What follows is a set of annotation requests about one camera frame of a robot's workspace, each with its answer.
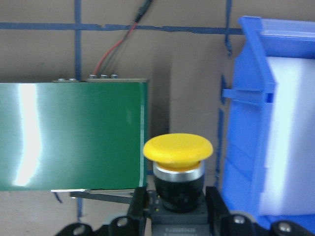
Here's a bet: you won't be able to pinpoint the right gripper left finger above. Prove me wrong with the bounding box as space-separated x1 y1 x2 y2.
127 187 149 236

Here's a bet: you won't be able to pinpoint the red black wire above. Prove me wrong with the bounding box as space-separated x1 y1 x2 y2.
93 0 155 74

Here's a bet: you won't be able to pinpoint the yellow push button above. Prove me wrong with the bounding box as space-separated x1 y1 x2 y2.
143 133 213 236

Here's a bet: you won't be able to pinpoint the green conveyor belt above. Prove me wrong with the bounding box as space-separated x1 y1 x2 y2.
0 79 148 191

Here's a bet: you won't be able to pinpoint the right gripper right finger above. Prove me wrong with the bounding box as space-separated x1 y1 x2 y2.
205 186 230 236

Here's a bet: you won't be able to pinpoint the blue bin right side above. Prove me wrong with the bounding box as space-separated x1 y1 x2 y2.
221 16 315 232

